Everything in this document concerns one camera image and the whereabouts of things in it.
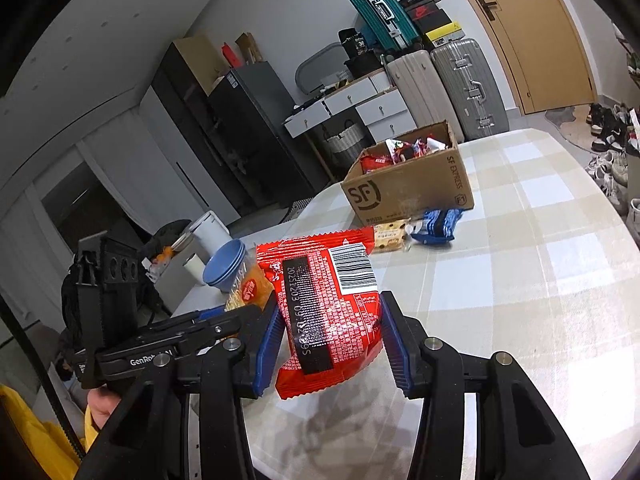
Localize orange bread pack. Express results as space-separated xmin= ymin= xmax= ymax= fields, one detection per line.
xmin=224 ymin=250 xmax=274 ymax=312

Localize red chip bag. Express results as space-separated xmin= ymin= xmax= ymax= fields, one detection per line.
xmin=256 ymin=226 xmax=383 ymax=400

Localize yellow biscuit pack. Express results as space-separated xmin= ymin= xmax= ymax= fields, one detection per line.
xmin=372 ymin=219 xmax=410 ymax=252

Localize blue oreo pack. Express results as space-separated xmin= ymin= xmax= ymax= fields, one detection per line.
xmin=406 ymin=208 xmax=463 ymax=245

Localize noodle snack bag white red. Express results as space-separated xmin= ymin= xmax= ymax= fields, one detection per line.
xmin=385 ymin=139 xmax=416 ymax=164

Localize red oreo cookie pack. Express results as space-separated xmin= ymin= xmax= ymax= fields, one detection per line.
xmin=359 ymin=154 xmax=394 ymax=174

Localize left hand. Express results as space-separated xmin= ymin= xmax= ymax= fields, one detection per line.
xmin=87 ymin=387 xmax=122 ymax=430

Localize blue bowls stack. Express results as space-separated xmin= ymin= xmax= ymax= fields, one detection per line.
xmin=203 ymin=240 xmax=246 ymax=294

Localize white cup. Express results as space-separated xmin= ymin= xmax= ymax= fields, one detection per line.
xmin=182 ymin=254 xmax=205 ymax=285

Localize SF cardboard box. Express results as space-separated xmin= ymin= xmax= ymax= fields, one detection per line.
xmin=341 ymin=122 xmax=474 ymax=226

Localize black refrigerator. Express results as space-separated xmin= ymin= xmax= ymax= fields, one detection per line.
xmin=207 ymin=62 xmax=330 ymax=208

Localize woven laundry basket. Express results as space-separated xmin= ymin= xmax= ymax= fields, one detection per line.
xmin=322 ymin=122 xmax=369 ymax=170

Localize white drawer desk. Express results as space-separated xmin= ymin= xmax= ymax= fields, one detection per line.
xmin=283 ymin=70 xmax=416 ymax=142

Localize silver suitcase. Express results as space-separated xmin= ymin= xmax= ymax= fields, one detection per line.
xmin=431 ymin=38 xmax=509 ymax=141

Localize beige suitcase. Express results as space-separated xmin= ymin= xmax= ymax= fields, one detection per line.
xmin=386 ymin=50 xmax=464 ymax=143

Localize stacked shoe boxes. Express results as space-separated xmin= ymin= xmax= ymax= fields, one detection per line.
xmin=399 ymin=0 xmax=465 ymax=51

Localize teal suitcase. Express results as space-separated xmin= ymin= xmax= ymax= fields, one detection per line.
xmin=349 ymin=0 xmax=422 ymax=53

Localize wooden door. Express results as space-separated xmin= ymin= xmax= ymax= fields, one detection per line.
xmin=468 ymin=0 xmax=597 ymax=114

